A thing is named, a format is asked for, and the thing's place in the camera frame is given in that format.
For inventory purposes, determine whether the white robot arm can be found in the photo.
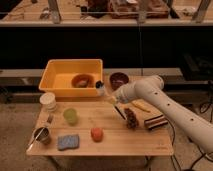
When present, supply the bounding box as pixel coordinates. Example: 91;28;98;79
109;75;213;154

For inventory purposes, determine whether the green plastic cup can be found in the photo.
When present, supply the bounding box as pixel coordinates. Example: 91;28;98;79
63;108;78;125

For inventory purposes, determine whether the metal cup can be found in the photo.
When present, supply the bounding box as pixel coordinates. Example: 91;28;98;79
34;127;51;145

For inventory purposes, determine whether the dark red bowl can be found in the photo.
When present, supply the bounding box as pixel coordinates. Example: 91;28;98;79
109;72;129;90

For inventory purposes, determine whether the wooden folding table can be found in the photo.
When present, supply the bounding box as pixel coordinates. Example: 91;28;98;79
26;75;175;157

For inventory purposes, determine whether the yellow banana toy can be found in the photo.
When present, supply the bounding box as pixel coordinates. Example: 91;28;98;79
132;101;150;113

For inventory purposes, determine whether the brown grape bunch toy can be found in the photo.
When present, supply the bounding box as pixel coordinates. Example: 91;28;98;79
124;108;139;129

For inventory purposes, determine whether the orange toy fruit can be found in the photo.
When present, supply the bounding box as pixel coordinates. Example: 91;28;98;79
91;127;103;142

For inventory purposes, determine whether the striped black white block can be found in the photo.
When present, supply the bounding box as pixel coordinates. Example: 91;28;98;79
144;115;168;131

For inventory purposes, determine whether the yellow plastic tub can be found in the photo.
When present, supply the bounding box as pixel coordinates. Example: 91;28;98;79
39;59;103;97

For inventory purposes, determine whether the blue sponge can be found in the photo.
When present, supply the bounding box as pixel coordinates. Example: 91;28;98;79
57;134;80;151

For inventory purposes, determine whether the black cable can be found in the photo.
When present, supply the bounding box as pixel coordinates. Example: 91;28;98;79
165;99;213;171

